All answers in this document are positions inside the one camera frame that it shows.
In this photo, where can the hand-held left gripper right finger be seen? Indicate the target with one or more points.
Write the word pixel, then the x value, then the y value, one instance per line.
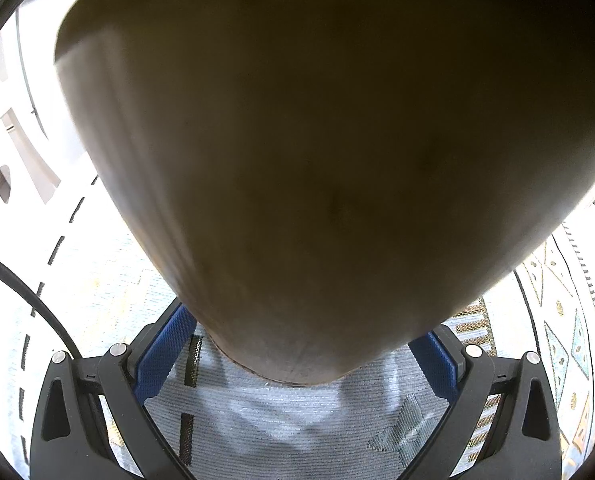
pixel 437 365

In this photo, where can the blue patterned tablecloth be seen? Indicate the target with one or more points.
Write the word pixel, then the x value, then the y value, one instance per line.
pixel 297 420

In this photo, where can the white dining chair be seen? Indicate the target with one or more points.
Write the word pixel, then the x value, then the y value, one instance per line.
pixel 22 160

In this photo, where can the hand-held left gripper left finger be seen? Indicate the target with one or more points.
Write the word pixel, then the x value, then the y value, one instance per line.
pixel 162 360

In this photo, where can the large brown wooden bowl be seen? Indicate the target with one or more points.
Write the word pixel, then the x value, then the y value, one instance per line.
pixel 327 160

